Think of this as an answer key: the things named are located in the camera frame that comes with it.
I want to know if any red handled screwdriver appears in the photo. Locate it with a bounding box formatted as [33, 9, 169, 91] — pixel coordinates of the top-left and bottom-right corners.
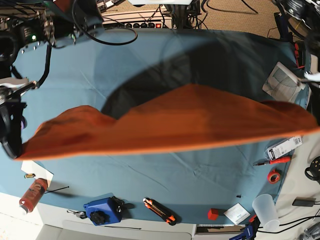
[253, 156, 291, 166]

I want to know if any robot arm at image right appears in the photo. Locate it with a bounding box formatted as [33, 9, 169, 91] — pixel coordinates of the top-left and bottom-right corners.
[273, 0, 320, 58]

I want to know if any clear packaged bit set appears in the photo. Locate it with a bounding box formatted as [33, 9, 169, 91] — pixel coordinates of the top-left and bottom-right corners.
[264, 136, 303, 161]

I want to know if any blue-grey table cloth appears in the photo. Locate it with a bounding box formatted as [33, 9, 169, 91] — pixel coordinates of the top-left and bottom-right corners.
[0, 29, 312, 225]

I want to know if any black zip tie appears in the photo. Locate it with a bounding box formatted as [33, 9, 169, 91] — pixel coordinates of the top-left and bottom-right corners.
[44, 186, 70, 194]

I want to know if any orange black utility knife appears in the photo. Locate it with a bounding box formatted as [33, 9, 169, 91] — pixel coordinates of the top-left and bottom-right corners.
[142, 197, 177, 226]

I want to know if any red drink can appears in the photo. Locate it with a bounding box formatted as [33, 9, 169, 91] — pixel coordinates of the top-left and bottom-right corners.
[19, 178, 48, 215]

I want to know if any small red cube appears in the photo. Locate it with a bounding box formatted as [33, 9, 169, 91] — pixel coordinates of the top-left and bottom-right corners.
[207, 208, 219, 221]

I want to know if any red tape roll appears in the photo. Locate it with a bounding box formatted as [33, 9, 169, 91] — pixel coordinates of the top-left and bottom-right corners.
[267, 168, 281, 184]

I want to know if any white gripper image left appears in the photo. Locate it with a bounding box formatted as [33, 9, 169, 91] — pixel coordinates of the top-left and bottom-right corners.
[0, 77, 37, 159]

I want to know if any small AA battery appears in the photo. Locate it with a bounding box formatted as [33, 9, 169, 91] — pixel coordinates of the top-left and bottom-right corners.
[24, 173, 36, 179]

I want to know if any translucent plastic cup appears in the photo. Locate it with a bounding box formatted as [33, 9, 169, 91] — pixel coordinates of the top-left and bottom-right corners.
[252, 194, 280, 232]

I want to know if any white square card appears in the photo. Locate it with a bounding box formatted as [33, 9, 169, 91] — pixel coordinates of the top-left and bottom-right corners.
[223, 203, 250, 225]

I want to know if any blue box with black knob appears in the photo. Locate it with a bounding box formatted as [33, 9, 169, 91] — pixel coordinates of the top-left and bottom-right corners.
[83, 196, 125, 226]

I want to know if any blue black bar clamp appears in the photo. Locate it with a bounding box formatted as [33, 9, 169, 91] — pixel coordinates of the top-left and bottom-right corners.
[229, 214, 261, 240]

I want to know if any leaf pattern booklet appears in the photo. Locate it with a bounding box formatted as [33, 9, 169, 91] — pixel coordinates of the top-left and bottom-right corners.
[262, 61, 306, 103]

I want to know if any orange black clamp tool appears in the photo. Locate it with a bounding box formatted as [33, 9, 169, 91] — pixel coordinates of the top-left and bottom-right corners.
[294, 41, 306, 69]

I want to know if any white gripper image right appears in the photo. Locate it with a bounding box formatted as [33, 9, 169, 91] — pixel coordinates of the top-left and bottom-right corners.
[297, 72, 320, 88]

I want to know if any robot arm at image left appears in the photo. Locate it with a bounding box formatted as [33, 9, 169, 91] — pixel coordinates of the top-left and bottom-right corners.
[0, 0, 108, 159]

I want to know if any black power strip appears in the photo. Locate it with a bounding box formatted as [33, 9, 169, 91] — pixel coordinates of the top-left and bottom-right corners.
[103, 21, 169, 29]

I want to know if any white paper card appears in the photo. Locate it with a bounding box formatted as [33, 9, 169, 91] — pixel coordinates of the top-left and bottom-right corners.
[21, 160, 54, 187]

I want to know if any black kettlebell shaped object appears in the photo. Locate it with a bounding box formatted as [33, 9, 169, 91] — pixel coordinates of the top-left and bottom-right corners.
[304, 156, 320, 184]

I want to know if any orange t-shirt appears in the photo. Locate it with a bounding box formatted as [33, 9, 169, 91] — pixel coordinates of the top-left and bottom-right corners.
[18, 84, 320, 161]

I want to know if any black power adapter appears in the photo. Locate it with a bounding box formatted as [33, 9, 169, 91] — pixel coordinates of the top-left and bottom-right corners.
[292, 197, 317, 207]

